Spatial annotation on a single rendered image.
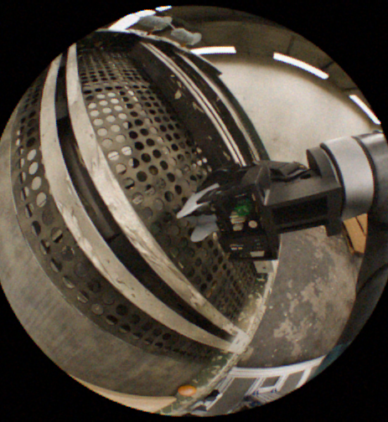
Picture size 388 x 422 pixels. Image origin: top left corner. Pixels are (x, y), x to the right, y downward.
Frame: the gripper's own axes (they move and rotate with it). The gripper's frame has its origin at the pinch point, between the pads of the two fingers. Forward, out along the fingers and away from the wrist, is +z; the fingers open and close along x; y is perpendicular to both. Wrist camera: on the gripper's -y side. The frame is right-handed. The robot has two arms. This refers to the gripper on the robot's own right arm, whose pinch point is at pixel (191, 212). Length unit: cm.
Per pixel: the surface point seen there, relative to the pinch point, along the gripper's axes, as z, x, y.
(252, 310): -0.9, 38.0, -0.5
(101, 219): -1.3, -6.6, 12.7
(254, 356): 9, 142, 15
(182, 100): -1.7, -23.7, -14.7
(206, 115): -4.5, -16.0, -14.9
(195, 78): -3, -42, -37
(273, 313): 10, 140, -35
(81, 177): -1.3, -11.7, 12.6
